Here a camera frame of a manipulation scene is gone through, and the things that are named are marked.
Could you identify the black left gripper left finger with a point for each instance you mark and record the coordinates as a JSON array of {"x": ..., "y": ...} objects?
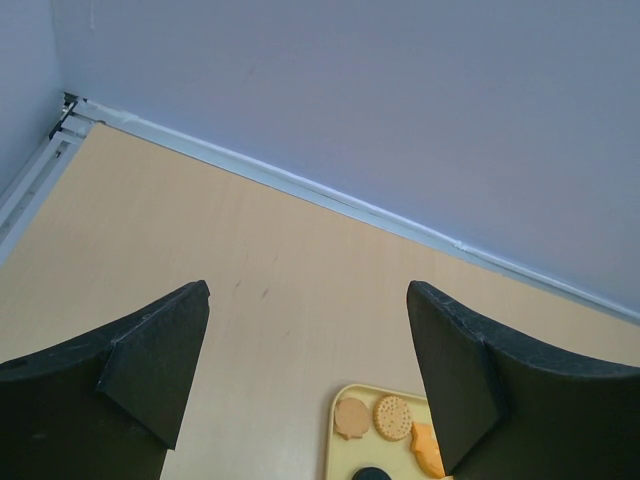
[{"x": 107, "y": 404}]

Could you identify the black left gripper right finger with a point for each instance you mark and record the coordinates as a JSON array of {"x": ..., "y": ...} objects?
[{"x": 505, "y": 405}]

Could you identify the orange fish cookie upper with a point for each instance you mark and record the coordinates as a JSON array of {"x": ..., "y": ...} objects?
[{"x": 426, "y": 451}]

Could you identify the dotted biscuit upper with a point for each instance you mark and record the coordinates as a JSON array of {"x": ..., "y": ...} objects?
[{"x": 392, "y": 418}]

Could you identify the yellow cookie tray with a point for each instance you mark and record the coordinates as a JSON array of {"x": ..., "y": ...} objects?
[{"x": 343, "y": 458}]

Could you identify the black sandwich cookie left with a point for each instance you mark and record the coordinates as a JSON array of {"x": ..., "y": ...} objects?
[{"x": 371, "y": 473}]

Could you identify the plain round tan cookie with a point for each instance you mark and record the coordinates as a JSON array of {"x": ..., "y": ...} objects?
[{"x": 351, "y": 418}]

